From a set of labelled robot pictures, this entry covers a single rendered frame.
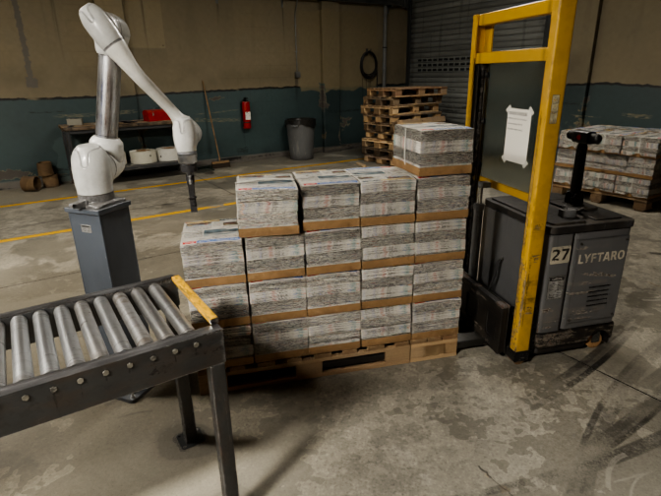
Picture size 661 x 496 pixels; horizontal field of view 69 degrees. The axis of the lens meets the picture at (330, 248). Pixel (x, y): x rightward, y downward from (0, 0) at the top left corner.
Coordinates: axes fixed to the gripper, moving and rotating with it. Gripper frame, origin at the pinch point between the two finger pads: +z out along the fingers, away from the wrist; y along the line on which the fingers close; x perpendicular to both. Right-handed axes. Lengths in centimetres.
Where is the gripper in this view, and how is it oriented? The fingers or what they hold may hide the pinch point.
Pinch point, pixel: (193, 205)
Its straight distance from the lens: 244.9
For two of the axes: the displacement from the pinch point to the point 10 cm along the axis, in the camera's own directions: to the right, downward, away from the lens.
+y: -2.3, -3.3, 9.2
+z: 0.2, 9.4, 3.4
